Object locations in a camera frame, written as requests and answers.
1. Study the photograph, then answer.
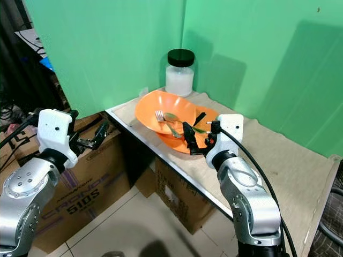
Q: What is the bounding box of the orange plastic plate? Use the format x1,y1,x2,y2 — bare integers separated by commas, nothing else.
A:
158,105,221,155

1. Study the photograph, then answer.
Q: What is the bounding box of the orange plastic bowl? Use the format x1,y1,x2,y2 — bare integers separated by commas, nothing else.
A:
135,89,197,135

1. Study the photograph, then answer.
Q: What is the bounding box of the metal spoon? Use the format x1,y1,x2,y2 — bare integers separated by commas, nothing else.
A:
163,112,207,133

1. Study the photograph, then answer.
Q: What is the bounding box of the silver metal fork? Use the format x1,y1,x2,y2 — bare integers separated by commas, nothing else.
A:
154,110,183,139

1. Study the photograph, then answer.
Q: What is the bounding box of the large printed cardboard box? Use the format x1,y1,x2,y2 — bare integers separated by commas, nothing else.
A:
0,114,133,253

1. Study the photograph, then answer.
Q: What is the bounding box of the clear jar with black lid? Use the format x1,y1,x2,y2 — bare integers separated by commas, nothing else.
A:
165,48,196,99

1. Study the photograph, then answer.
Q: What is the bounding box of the small cardboard box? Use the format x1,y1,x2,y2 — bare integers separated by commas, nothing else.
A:
154,157,221,236

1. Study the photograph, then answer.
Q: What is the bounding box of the beige table cover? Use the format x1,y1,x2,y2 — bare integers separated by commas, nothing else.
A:
110,89,341,257

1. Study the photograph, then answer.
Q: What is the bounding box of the green backdrop panel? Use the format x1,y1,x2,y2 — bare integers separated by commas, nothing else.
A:
180,0,343,159
23,0,186,114

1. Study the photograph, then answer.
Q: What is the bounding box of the blue flat item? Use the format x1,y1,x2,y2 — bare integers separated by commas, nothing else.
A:
39,56,55,72

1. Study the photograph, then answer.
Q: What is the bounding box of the dark curtain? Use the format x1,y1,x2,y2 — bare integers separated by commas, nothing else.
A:
0,0,49,116

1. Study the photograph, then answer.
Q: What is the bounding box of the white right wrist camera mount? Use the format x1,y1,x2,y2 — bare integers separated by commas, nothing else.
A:
204,114,244,170

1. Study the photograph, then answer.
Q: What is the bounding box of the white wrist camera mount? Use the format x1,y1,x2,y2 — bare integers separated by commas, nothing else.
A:
204,114,244,170
36,109,81,170

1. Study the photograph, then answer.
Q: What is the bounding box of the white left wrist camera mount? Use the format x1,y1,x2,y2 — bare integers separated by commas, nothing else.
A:
36,109,81,170

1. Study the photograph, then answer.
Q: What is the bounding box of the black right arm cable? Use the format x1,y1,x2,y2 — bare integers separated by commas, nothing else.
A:
218,125,299,257

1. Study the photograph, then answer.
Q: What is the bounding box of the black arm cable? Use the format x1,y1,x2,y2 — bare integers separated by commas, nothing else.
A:
0,111,41,152
218,125,299,257

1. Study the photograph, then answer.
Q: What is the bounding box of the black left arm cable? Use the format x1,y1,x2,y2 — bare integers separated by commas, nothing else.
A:
0,111,41,152

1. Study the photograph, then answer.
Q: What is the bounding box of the black cable tangle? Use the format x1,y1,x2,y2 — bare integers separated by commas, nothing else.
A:
0,86,25,126

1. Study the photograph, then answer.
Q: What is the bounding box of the white desk with cables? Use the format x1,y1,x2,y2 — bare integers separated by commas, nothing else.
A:
15,25,44,58

